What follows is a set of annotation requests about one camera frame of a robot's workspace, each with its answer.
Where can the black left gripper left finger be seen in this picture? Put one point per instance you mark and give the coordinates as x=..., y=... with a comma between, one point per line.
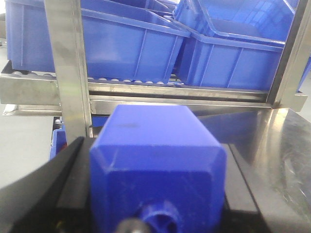
x=52, y=199

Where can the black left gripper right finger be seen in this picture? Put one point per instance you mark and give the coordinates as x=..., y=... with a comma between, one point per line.
x=247, y=206

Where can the blue rectangular plastic part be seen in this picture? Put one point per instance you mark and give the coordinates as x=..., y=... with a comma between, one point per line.
x=158, y=163

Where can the blue bin under table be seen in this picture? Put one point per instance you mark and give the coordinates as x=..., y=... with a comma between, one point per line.
x=58, y=142

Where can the steel rack near table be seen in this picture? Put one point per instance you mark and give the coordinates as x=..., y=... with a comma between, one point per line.
x=76, y=98

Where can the blue bin right on rack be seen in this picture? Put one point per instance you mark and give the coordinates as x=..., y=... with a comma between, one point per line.
x=218, y=62

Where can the blue bin on rack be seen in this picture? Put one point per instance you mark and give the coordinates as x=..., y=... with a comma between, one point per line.
x=218, y=62
x=119, y=41

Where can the blue bin left on rack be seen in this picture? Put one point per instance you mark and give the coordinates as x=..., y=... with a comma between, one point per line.
x=119, y=41

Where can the tilted blue bin on top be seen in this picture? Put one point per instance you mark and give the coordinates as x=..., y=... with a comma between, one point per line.
x=261, y=21

